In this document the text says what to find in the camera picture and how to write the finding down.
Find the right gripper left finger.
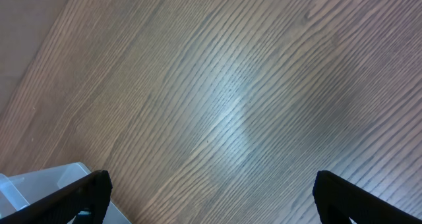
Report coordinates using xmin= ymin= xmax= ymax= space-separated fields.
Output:
xmin=1 ymin=170 xmax=113 ymax=224

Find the clear plastic storage bin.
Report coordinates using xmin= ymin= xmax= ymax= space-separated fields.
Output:
xmin=1 ymin=162 xmax=131 ymax=224

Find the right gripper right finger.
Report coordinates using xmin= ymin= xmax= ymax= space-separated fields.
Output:
xmin=313 ymin=170 xmax=421 ymax=224

